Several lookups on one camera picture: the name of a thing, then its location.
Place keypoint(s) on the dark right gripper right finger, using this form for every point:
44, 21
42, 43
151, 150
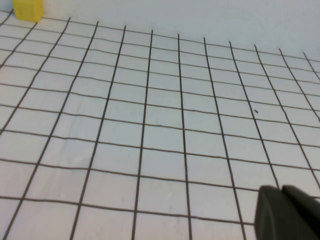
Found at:
303, 202

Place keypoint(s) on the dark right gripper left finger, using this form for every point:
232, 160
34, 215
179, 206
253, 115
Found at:
272, 220

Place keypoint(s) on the white grid-lined table mat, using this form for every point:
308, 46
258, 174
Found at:
150, 137

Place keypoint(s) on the yellow foam block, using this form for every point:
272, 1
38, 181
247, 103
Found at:
27, 10

